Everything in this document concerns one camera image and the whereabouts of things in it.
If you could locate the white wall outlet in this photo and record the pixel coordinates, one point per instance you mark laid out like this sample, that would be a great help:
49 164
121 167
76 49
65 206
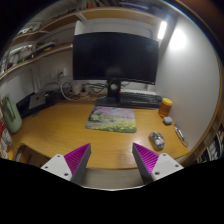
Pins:
62 72

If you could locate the pale green jug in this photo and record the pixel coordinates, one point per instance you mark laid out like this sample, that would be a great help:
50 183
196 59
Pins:
12 116

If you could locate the dark mechanical keyboard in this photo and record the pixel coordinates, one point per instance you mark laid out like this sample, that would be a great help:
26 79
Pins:
140 99

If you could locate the black computer monitor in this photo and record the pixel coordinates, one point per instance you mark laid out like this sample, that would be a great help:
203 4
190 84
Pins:
113 56

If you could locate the flower meadow print mouse pad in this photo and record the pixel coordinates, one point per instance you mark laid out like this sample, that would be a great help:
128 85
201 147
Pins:
111 119

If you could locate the silver and black computer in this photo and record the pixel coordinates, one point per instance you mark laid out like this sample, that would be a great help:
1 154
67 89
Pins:
36 100

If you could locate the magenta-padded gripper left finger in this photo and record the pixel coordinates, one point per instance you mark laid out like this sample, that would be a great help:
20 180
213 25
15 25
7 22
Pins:
78 160

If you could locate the wooden wall shelf unit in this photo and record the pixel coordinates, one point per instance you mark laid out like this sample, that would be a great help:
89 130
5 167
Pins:
50 50

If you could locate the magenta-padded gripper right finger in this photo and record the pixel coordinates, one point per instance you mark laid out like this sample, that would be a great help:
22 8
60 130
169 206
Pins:
146 160

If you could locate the white tube light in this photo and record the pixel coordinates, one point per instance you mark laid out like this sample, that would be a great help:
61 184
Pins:
162 30

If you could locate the amber jar with yellow lid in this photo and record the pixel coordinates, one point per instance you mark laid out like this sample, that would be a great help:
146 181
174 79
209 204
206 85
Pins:
165 108

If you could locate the small grey earbuds case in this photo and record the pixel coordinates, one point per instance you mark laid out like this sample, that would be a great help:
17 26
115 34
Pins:
167 120

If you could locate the transparent computer mouse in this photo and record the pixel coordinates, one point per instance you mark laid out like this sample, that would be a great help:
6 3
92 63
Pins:
157 140

